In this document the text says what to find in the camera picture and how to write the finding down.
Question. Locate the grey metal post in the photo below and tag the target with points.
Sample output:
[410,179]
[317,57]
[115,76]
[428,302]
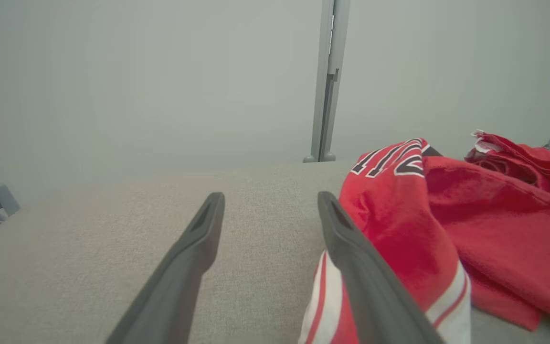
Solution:
[330,71]

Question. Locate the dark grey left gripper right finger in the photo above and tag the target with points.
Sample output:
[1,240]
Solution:
[365,286]

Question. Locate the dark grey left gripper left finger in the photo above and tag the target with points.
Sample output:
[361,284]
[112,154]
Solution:
[184,277]

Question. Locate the red basketball jersey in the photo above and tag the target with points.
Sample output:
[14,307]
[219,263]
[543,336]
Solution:
[494,229]

